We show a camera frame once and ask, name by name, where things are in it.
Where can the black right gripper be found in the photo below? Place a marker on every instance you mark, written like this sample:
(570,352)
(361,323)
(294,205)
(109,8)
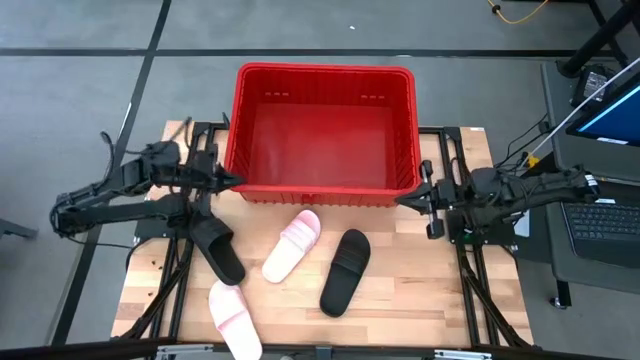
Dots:
(445,192)

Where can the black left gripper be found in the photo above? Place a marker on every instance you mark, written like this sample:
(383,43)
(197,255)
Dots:
(202,172)

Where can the black rubber slide sandal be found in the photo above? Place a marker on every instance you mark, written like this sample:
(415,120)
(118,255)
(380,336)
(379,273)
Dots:
(345,275)
(220,255)

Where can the pink rubber slide sandal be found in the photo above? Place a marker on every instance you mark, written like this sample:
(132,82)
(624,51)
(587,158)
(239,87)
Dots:
(290,250)
(235,325)

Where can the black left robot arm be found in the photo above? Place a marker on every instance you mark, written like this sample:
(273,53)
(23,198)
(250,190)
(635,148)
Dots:
(125,211)

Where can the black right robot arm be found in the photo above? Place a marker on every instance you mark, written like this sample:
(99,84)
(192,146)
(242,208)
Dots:
(550,185)

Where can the red plastic bin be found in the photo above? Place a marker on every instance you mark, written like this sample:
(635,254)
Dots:
(325,150)

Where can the white paper sheet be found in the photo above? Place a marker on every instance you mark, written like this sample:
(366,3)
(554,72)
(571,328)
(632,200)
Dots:
(523,225)

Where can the yellow connector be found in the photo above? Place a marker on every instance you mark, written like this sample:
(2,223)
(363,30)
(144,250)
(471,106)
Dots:
(533,161)

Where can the thin white rod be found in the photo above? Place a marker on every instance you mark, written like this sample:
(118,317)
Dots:
(580,112)

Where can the black laptop keyboard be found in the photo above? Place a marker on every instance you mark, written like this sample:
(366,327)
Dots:
(605,225)

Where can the black power adapter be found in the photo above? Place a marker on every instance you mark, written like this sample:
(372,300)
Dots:
(592,82)

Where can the monitor with blue screen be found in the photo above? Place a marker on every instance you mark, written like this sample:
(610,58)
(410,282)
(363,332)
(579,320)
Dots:
(615,120)

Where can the grey furniture foot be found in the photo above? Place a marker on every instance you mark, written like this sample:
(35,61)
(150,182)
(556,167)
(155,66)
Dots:
(15,229)

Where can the black stand pole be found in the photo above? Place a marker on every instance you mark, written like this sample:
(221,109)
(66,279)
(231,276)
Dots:
(595,43)

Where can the black aluminium frame struts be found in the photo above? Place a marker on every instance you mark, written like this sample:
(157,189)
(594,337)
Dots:
(445,145)
(196,134)

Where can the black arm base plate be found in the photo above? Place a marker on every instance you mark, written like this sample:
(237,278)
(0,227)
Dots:
(492,236)
(150,228)

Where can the silver metal bracket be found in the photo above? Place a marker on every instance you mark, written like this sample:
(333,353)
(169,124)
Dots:
(182,350)
(462,355)

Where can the black frame beam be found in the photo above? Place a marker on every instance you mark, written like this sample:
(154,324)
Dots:
(75,350)

